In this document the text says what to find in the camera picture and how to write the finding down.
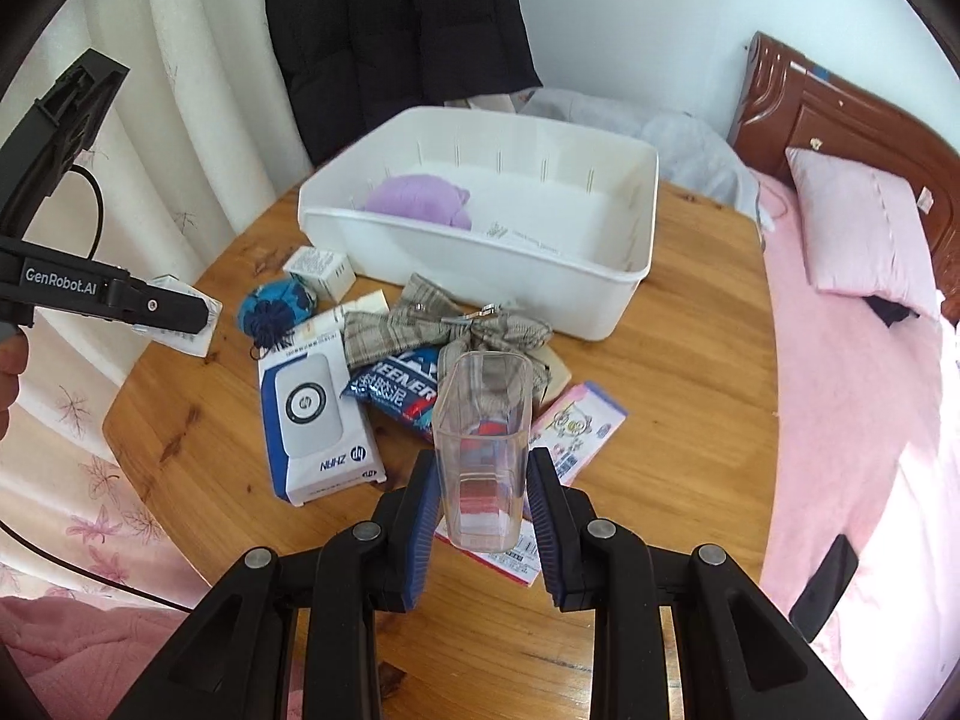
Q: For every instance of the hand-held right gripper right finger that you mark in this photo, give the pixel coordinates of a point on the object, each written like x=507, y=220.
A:
x=544, y=525

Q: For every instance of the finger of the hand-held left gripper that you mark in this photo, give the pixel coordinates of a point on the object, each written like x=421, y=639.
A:
x=165, y=307

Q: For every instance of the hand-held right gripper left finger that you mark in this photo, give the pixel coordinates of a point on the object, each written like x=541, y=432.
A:
x=424, y=525

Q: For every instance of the clear plastic cup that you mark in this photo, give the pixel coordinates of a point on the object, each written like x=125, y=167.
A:
x=480, y=465

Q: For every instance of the blue patterned pouch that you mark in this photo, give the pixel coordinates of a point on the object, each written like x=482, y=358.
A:
x=274, y=307

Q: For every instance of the pink card packet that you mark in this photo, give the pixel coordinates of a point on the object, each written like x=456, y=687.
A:
x=581, y=420

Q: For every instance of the blue snack packet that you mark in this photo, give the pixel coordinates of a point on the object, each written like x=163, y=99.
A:
x=390, y=390

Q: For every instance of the white and blue device box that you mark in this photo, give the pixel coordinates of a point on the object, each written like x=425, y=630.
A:
x=315, y=420

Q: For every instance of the small white box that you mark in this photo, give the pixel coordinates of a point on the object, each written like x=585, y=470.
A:
x=319, y=270

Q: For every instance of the long white tube box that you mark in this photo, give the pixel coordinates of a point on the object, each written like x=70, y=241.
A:
x=330, y=321

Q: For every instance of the plaid bow hair clip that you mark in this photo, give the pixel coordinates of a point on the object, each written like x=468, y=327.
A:
x=390, y=330

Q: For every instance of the white plastic bin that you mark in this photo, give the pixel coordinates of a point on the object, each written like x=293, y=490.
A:
x=525, y=270

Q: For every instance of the person's left hand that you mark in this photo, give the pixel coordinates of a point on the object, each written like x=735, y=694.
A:
x=10, y=375

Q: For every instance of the tan card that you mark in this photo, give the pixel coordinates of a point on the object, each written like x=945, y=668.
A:
x=555, y=379

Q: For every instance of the white floral curtain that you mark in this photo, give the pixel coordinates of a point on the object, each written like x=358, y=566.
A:
x=187, y=52

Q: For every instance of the purple plush toy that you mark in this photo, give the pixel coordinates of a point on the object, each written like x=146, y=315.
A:
x=416, y=199

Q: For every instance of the black phone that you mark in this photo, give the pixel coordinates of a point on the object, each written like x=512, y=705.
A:
x=825, y=585

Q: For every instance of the pink bed sheet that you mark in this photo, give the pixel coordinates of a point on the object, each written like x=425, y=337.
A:
x=840, y=427

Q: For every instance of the black puffer jacket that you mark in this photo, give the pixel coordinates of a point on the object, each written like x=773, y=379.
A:
x=375, y=30

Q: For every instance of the pink quilted blanket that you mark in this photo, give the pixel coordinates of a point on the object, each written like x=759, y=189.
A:
x=75, y=645

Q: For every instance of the grey garment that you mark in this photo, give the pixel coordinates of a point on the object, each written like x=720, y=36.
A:
x=675, y=142

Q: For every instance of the small dark object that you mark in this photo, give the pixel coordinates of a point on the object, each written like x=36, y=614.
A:
x=889, y=310

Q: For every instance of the plain pink pillow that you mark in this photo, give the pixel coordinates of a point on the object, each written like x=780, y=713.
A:
x=862, y=232

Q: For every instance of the wooden headboard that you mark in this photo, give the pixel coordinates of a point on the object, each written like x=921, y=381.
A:
x=825, y=112

